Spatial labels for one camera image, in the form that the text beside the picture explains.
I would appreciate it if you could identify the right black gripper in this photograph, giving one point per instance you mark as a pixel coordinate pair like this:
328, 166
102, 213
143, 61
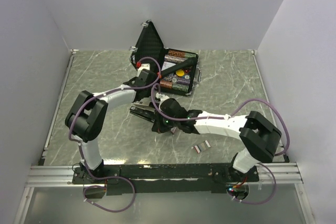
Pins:
158, 126

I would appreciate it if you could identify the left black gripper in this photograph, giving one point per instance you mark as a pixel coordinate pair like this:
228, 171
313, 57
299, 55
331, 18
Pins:
149, 93

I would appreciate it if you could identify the black stapler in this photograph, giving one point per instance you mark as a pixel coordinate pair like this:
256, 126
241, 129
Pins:
145, 112

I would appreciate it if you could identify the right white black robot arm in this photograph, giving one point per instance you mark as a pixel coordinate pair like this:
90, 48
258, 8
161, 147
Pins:
259, 136

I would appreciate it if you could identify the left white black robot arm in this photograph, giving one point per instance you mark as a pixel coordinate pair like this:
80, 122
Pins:
86, 116

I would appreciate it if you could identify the black poker chip case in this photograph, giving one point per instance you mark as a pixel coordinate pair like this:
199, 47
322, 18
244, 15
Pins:
149, 44

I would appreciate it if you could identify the yellow poker chip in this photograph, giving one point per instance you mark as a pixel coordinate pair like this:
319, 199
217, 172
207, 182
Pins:
180, 73

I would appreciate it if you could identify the black marker orange cap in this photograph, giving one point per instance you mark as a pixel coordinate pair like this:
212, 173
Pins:
169, 67

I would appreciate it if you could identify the striped staple strip pack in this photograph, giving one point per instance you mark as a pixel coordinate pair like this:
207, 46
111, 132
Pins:
203, 146

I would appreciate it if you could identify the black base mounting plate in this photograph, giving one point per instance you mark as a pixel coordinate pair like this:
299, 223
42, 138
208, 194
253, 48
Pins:
164, 178

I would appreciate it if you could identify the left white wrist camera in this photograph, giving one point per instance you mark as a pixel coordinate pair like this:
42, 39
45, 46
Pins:
142, 66

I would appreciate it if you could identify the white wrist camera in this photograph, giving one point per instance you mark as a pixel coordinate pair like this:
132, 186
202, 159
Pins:
161, 96
142, 66

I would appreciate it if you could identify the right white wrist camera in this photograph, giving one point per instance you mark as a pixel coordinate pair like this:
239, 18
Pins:
161, 96

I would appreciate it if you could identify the aluminium rail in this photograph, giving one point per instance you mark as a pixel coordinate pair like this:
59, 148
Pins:
49, 176

